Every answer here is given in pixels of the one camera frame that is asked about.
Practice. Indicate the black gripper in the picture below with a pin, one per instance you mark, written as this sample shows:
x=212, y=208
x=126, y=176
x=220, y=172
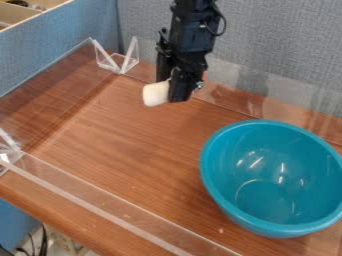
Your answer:
x=182, y=49

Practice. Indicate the white brown toy mushroom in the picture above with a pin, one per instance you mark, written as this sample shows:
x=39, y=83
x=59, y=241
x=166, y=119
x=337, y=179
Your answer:
x=156, y=93

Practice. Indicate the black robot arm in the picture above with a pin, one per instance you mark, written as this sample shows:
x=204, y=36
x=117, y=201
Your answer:
x=196, y=10

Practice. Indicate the blue plastic bowl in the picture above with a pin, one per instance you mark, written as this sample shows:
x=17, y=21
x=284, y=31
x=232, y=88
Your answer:
x=275, y=177

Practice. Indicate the clear acrylic back barrier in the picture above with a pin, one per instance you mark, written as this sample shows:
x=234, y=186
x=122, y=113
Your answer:
x=268, y=96

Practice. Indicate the clear acrylic barrier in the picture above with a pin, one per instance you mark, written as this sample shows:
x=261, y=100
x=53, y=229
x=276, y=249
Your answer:
x=37, y=107
x=268, y=96
x=148, y=225

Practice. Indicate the clear acrylic left barrier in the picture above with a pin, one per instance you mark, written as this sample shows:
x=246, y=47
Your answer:
x=37, y=107

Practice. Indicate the wooden shelf unit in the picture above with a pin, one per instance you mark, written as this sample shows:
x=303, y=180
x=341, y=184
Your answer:
x=19, y=11

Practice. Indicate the clear acrylic front barrier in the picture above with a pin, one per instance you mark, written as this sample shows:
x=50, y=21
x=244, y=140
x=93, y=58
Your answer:
x=148, y=225

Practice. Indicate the clear acrylic corner bracket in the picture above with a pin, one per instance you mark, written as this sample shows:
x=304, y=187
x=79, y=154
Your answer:
x=118, y=63

